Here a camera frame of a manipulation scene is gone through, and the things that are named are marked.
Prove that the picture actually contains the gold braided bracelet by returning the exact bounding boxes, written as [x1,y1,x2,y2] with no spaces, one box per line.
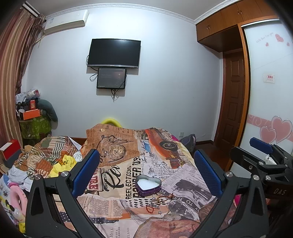
[156,193,176,203]

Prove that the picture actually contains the purple heart tin box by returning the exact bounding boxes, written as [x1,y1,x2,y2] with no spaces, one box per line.
[135,174,161,197]

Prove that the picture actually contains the white sliding door hearts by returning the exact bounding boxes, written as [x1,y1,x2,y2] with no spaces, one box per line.
[240,20,292,164]

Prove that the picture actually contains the pink plush toy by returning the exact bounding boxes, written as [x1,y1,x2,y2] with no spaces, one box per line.
[9,183,28,216]

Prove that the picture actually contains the brown wooden door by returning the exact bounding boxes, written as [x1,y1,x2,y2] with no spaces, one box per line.
[214,49,245,153]

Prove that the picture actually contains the striped patchwork blanket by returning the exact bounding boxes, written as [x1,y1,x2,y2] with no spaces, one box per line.
[14,136,77,179]

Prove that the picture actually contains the yellow garment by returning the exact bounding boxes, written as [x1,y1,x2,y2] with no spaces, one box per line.
[49,155,77,178]

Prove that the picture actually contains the red box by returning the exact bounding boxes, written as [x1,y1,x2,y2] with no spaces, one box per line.
[0,139,20,161]

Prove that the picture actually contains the green cloth covered stand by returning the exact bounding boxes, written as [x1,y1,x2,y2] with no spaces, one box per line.
[19,116,52,140]

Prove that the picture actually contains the orange box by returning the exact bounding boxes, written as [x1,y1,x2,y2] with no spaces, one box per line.
[22,109,41,120]

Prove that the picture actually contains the newspaper print bed quilt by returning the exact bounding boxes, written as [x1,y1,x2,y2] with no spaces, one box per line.
[52,123,239,238]

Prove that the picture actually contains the dark green plush toy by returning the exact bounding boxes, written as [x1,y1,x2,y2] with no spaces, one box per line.
[37,99,58,122]

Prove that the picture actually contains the yellow round object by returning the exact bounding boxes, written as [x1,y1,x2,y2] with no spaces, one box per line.
[101,118,122,128]

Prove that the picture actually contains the wooden wardrobe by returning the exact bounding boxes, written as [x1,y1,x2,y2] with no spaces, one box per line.
[195,0,278,53]

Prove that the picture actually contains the striped brown curtain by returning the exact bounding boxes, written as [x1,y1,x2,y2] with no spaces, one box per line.
[1,8,45,145]

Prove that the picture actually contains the white air conditioner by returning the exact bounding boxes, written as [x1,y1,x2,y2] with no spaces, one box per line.
[44,9,89,35]

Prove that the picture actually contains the small wall monitor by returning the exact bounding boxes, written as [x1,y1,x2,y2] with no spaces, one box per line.
[96,67,127,89]

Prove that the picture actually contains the black wall television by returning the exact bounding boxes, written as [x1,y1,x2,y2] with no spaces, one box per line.
[87,39,141,68]

